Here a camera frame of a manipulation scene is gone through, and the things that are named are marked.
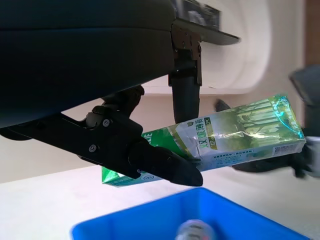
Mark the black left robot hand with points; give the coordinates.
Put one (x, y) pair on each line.
(75, 62)

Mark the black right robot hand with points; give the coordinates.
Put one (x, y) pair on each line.
(311, 100)

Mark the white bottle with purple cap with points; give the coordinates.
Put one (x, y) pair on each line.
(195, 231)

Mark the blue plastic tray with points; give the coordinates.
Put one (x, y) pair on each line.
(150, 220)

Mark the black background shelf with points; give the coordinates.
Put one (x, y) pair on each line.
(212, 25)

